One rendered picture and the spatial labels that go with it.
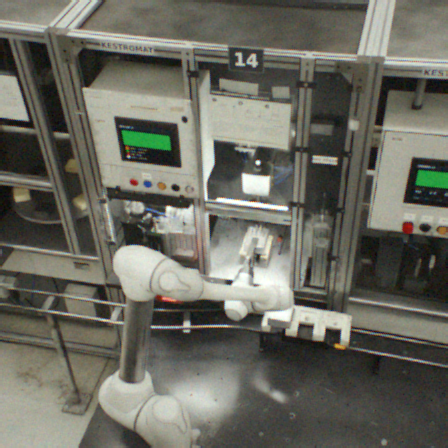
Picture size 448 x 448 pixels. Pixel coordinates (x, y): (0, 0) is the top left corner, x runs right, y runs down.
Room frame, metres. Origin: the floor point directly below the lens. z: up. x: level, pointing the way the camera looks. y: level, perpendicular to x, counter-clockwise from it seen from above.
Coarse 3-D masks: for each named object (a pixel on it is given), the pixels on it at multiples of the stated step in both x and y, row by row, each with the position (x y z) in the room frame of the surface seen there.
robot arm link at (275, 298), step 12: (204, 288) 1.57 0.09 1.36; (216, 288) 1.65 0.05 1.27; (228, 288) 1.68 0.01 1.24; (240, 288) 1.70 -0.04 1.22; (252, 288) 1.72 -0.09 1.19; (264, 288) 1.77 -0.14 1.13; (276, 288) 1.79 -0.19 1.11; (288, 288) 1.80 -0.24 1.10; (228, 300) 1.66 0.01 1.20; (240, 300) 1.67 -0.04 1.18; (252, 300) 1.69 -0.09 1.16; (264, 300) 1.71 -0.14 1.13; (276, 300) 1.74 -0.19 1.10; (288, 300) 1.74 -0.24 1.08
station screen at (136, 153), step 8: (120, 128) 2.12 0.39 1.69; (128, 128) 2.11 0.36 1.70; (136, 128) 2.10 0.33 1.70; (144, 128) 2.09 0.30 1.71; (168, 136) 2.06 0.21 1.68; (128, 152) 2.11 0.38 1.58; (136, 152) 2.10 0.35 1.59; (144, 152) 2.09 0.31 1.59; (152, 152) 2.08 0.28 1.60; (160, 152) 2.08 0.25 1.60; (168, 152) 2.07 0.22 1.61; (136, 160) 2.10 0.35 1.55; (144, 160) 2.09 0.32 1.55; (152, 160) 2.09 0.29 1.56; (160, 160) 2.08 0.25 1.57; (168, 160) 2.07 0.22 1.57
